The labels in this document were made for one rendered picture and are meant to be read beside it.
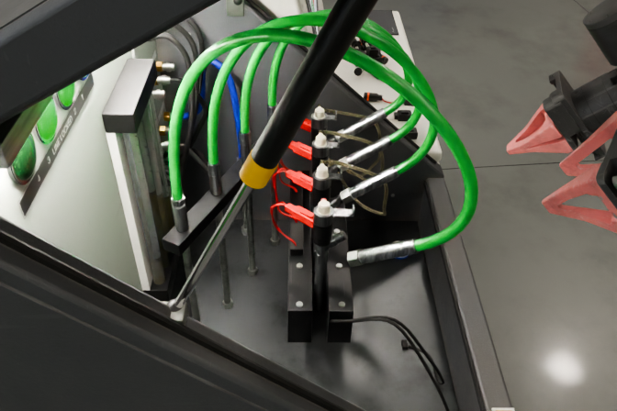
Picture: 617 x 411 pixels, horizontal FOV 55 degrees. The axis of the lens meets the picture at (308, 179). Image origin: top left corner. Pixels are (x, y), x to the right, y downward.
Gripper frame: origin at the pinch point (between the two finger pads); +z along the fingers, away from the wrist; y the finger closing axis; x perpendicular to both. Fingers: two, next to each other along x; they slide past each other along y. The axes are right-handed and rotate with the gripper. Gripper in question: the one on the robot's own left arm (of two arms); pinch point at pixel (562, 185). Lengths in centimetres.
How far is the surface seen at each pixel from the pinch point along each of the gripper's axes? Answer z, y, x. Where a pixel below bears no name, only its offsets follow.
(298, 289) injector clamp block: 48.0, 4.3, 5.1
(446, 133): 8.1, -1.1, -8.5
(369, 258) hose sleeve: 26.0, 4.5, 1.0
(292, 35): 14.2, 0.4, -25.5
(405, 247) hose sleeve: 21.0, 2.8, 1.7
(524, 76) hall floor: 172, -244, 98
